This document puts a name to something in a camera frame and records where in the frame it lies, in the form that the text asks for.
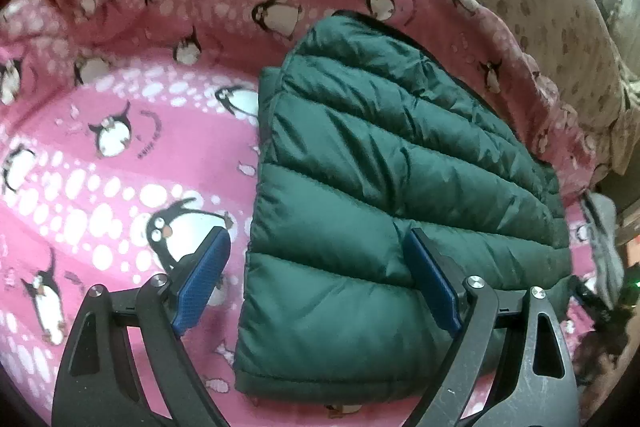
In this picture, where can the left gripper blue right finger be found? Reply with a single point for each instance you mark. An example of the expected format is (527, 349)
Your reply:
(534, 384)

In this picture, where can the dark green puffer jacket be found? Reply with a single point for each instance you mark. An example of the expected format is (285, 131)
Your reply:
(364, 137)

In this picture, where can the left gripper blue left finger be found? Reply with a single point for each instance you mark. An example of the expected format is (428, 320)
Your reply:
(98, 382)

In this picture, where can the pink penguin fleece blanket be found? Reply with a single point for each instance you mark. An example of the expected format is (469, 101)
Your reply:
(132, 130)

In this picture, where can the beige curtain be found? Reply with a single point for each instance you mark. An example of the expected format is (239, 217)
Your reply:
(623, 26)

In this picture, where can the grey cloth on bed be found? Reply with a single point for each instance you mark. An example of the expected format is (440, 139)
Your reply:
(600, 214)

